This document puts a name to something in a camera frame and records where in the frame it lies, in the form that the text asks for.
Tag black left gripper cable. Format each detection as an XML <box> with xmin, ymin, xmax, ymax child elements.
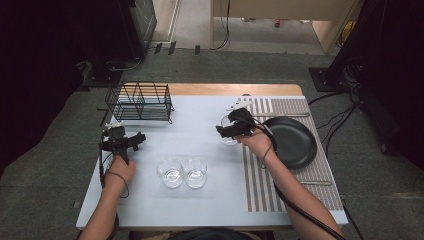
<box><xmin>98</xmin><ymin>131</ymin><xmax>130</xmax><ymax>200</ymax></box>

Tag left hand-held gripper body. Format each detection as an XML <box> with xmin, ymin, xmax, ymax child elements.
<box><xmin>99</xmin><ymin>121</ymin><xmax>137</xmax><ymax>166</ymax></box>

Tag person's right hand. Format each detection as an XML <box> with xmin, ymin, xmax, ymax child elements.
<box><xmin>237</xmin><ymin>128</ymin><xmax>278</xmax><ymax>162</ymax></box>

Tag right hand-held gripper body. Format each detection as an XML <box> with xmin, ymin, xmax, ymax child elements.
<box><xmin>225</xmin><ymin>99</ymin><xmax>258</xmax><ymax>139</ymax></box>

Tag silver metal utensil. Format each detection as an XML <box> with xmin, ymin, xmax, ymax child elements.
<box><xmin>252</xmin><ymin>112</ymin><xmax>311</xmax><ymax>118</ymax></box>
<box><xmin>299</xmin><ymin>180</ymin><xmax>334</xmax><ymax>186</ymax></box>

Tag black curtain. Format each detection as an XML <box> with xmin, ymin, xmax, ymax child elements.
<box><xmin>0</xmin><ymin>0</ymin><xmax>148</xmax><ymax>178</ymax></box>
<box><xmin>328</xmin><ymin>0</ymin><xmax>424</xmax><ymax>171</ymax></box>

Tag black hanging cable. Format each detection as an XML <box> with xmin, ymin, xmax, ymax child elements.
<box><xmin>213</xmin><ymin>0</ymin><xmax>232</xmax><ymax>52</ymax></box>

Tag black round plate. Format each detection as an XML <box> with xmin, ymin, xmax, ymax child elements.
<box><xmin>261</xmin><ymin>116</ymin><xmax>319</xmax><ymax>171</ymax></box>

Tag black floor cables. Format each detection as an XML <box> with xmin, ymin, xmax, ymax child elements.
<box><xmin>308</xmin><ymin>89</ymin><xmax>364</xmax><ymax>158</ymax></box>

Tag person's left hand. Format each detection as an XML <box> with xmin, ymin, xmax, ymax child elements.
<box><xmin>105</xmin><ymin>154</ymin><xmax>137</xmax><ymax>188</ymax></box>

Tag light wooden desk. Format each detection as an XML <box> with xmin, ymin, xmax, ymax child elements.
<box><xmin>209</xmin><ymin>0</ymin><xmax>363</xmax><ymax>55</ymax></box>

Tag black wire rack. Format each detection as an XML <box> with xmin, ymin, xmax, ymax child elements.
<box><xmin>104</xmin><ymin>81</ymin><xmax>176</xmax><ymax>125</ymax></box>

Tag black stand base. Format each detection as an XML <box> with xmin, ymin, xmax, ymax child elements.
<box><xmin>308</xmin><ymin>66</ymin><xmax>353</xmax><ymax>93</ymax></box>

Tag person's dark clothing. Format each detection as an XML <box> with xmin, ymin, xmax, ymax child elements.
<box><xmin>129</xmin><ymin>227</ymin><xmax>276</xmax><ymax>240</ymax></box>

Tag clear glass cup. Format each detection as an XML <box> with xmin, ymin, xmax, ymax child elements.
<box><xmin>156</xmin><ymin>156</ymin><xmax>185</xmax><ymax>190</ymax></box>
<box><xmin>181</xmin><ymin>156</ymin><xmax>209</xmax><ymax>190</ymax></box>
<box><xmin>219</xmin><ymin>114</ymin><xmax>240</xmax><ymax>147</ymax></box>

